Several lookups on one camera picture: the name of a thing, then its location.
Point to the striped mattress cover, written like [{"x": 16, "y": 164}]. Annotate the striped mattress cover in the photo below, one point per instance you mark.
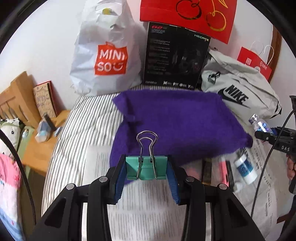
[{"x": 146, "y": 210}]

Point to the person's right hand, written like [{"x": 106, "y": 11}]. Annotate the person's right hand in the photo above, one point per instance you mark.
[{"x": 290, "y": 168}]

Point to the grey Nike bag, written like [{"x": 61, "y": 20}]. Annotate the grey Nike bag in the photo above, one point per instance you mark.
[{"x": 243, "y": 89}]

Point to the purple fleece towel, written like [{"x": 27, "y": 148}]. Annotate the purple fleece towel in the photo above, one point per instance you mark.
[{"x": 190, "y": 125}]

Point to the brown patterned book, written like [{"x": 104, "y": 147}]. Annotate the brown patterned book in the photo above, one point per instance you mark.
[{"x": 45, "y": 99}]

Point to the black gold lighter box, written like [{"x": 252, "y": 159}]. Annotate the black gold lighter box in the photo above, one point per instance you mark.
[{"x": 206, "y": 171}]

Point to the wooden headboard rack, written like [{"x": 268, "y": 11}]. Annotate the wooden headboard rack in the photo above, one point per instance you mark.
[{"x": 17, "y": 101}]

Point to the white Miniso shopping bag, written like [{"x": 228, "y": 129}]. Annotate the white Miniso shopping bag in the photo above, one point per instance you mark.
[{"x": 106, "y": 56}]

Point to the clear plastic bottle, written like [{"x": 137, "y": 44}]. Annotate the clear plastic bottle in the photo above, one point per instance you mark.
[{"x": 260, "y": 125}]

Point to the wooden bedside table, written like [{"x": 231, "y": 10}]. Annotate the wooden bedside table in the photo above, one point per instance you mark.
[{"x": 37, "y": 155}]

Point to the white blue-label bottle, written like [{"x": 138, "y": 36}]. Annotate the white blue-label bottle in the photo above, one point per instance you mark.
[{"x": 245, "y": 168}]

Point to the black headset box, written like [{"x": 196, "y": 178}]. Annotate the black headset box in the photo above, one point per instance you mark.
[{"x": 174, "y": 56}]

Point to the black flat remote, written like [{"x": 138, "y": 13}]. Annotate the black flat remote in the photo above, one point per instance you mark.
[{"x": 230, "y": 176}]

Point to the teal binder clip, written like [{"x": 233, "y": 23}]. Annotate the teal binder clip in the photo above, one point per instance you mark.
[{"x": 149, "y": 167}]

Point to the red paper gift bag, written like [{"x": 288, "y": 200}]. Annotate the red paper gift bag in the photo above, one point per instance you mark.
[{"x": 214, "y": 18}]

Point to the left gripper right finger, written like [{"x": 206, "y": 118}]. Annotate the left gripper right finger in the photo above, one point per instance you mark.
[{"x": 176, "y": 176}]

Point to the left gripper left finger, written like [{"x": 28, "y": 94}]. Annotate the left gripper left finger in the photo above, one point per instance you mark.
[{"x": 117, "y": 177}]

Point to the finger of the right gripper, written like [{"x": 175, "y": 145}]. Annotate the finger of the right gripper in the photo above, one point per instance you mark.
[{"x": 265, "y": 136}]

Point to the small items on table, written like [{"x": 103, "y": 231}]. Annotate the small items on table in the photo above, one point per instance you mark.
[{"x": 45, "y": 129}]

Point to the plush toy white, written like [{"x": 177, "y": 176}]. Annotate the plush toy white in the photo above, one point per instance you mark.
[{"x": 12, "y": 129}]

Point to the small red paper bag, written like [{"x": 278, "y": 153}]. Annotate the small red paper bag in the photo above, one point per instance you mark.
[{"x": 252, "y": 59}]

